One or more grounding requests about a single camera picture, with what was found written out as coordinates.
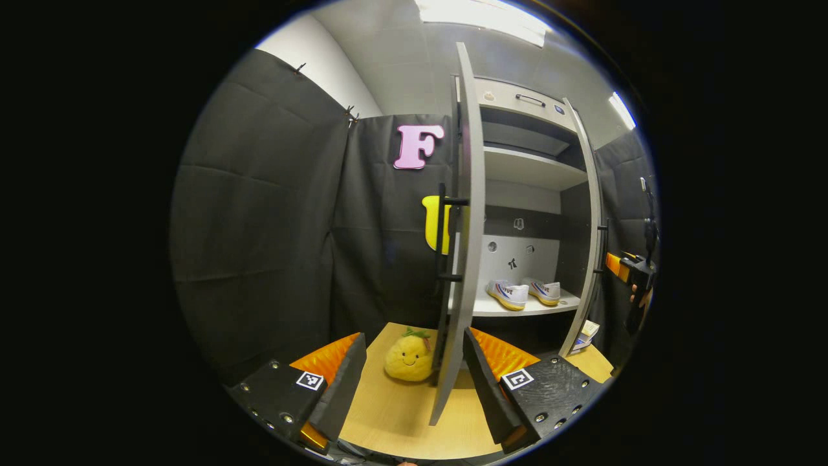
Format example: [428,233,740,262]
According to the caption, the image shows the small ceiling light panel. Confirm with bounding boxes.
[608,92,638,130]

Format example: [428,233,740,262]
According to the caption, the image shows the yellow plush toy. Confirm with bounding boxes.
[384,327,435,383]

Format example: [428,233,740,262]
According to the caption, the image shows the white striped shoe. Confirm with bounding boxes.
[486,280,530,311]
[523,278,562,307]

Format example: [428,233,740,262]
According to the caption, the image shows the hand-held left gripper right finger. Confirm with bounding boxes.
[463,327,602,454]

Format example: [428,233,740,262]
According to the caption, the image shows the large ceiling light panel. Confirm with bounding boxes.
[414,0,554,47]

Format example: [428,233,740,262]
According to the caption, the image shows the black backdrop cloth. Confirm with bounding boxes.
[169,49,660,389]

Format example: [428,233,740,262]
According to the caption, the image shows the black door handle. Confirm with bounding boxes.
[595,220,610,276]
[435,183,470,282]

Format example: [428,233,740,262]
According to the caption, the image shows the small book stack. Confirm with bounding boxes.
[572,319,601,353]

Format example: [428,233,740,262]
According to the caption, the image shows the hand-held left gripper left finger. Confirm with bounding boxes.
[230,332,367,454]

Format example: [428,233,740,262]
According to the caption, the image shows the grey shoe cabinet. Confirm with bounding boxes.
[453,74,605,370]

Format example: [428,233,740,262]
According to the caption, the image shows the grey shoe cabinet door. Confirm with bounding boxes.
[560,97,607,358]
[429,42,486,427]

